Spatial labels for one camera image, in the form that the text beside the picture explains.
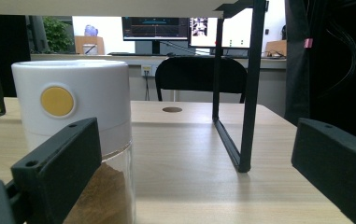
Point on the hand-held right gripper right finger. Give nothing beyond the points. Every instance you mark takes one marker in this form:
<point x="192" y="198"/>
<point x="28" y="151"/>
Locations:
<point x="337" y="161"/>

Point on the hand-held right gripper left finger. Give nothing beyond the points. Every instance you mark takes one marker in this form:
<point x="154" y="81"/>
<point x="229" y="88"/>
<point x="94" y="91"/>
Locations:
<point x="57" y="168"/>

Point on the white lid glass jar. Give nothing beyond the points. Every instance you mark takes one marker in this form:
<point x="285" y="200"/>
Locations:
<point x="101" y="90"/>

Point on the black low shelf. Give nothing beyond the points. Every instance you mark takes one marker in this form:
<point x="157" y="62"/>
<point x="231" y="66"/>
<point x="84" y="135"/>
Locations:
<point x="253" y="93"/>

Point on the pink clip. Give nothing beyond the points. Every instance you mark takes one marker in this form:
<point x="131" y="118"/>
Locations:
<point x="308" y="43"/>

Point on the white bucket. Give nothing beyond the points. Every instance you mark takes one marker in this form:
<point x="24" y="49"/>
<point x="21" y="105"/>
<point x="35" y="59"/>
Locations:
<point x="90" y="49"/>

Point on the brown cardboard box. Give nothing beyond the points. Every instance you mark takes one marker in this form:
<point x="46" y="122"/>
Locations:
<point x="91" y="39"/>
<point x="277" y="46"/>

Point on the green potted plant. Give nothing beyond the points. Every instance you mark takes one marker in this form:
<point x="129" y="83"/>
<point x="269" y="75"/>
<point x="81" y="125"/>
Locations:
<point x="57" y="34"/>

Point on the black keyboard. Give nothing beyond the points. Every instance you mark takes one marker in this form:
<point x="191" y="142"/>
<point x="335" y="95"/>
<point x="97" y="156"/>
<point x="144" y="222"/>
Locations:
<point x="135" y="53"/>

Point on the purple bag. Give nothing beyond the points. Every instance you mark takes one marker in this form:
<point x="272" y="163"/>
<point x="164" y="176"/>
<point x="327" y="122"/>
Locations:
<point x="91" y="30"/>

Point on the black folding chair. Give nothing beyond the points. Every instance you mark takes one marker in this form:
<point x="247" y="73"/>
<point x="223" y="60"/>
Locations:
<point x="191" y="74"/>

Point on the dark screen computer monitor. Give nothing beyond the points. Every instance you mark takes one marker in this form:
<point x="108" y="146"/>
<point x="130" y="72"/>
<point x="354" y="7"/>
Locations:
<point x="155" y="28"/>

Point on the bright screen computer monitor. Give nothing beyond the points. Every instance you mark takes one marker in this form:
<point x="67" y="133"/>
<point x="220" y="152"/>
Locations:
<point x="203" y="34"/>

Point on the white wall outlet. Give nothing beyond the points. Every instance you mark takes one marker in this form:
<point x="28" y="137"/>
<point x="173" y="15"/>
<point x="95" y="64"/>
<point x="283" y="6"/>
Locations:
<point x="146" y="70"/>

